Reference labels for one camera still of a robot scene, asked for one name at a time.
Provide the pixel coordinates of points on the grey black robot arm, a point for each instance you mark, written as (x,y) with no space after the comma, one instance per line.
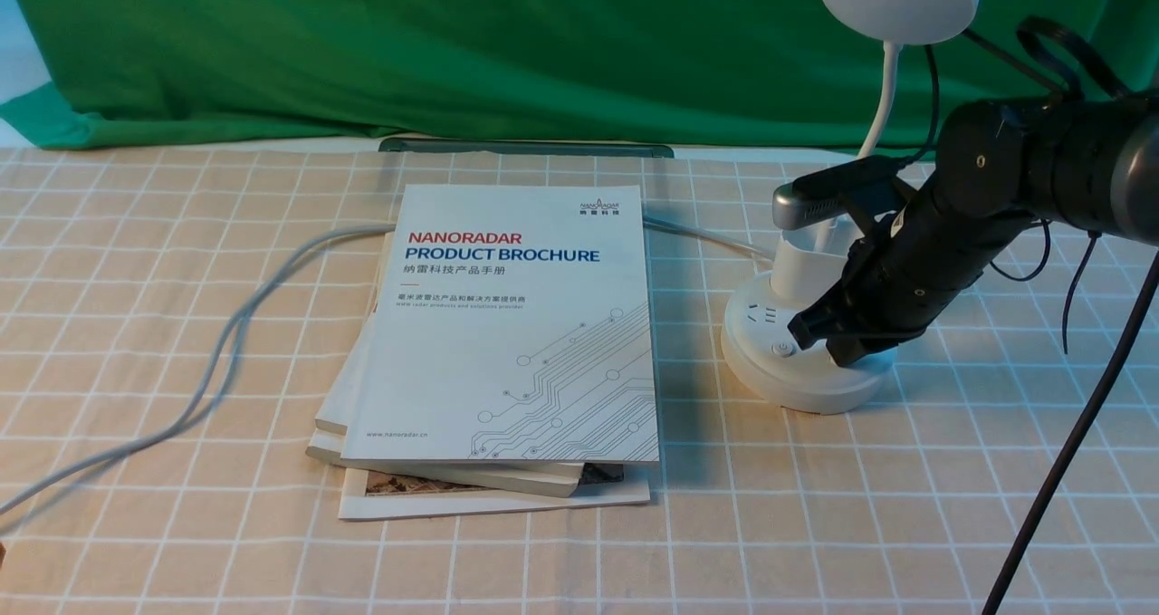
(999,167)

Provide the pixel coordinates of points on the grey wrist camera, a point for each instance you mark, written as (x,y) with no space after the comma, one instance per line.
(862,188)

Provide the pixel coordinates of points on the checkered beige tablecloth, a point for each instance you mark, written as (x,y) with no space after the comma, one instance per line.
(121,267)

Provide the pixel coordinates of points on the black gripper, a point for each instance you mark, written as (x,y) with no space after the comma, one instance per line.
(898,280)

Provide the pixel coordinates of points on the white desk lamp with sockets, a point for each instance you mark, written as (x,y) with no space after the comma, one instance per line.
(755,341)

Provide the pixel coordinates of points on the bottom white magazine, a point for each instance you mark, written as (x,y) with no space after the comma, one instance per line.
(371,496)

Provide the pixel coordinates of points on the green backdrop cloth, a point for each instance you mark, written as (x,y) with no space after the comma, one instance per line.
(700,72)

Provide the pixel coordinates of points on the Nanoradar product brochure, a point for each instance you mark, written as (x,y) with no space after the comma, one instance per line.
(513,325)

